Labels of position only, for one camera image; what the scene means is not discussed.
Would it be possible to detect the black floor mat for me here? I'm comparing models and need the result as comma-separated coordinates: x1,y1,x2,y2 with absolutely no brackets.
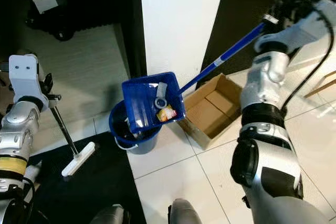
26,132,148,224

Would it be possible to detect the white-headed broom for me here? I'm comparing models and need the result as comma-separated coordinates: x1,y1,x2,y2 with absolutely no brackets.
51,103,97,178

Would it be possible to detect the yellow snack wrapper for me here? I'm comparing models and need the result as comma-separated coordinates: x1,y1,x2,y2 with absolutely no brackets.
156,105,177,123

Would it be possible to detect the grey left robot foot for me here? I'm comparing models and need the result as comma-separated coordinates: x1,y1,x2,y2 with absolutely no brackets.
90,204,131,224

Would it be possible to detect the open cardboard box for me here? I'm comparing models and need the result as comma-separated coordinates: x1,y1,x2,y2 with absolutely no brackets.
176,73,245,150

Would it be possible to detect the blue plastic bucket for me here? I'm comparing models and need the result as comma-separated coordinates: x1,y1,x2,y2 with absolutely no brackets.
109,100,161,155

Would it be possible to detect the grey right robot foot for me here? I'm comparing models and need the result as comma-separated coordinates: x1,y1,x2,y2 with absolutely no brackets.
168,198,216,224

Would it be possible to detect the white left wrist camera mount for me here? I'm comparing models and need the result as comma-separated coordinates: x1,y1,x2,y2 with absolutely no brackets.
8,54,45,101

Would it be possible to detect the brown wooden furniture leg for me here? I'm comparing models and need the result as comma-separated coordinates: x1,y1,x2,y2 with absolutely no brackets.
304,77,336,99

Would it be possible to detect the grey white plastic piece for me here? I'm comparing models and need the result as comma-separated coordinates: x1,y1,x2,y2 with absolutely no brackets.
154,82,169,109

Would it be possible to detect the blue long-handled dustpan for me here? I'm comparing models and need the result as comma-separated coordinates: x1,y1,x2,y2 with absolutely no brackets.
122,17,278,135

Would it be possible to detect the grey robot foot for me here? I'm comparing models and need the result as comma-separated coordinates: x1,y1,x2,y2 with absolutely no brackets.
90,204,131,224
168,198,216,224

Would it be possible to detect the black wheeled equipment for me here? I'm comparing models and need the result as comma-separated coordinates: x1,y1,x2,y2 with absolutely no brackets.
26,0,127,41

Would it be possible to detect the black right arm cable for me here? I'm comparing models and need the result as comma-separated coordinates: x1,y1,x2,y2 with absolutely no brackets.
281,17,336,114

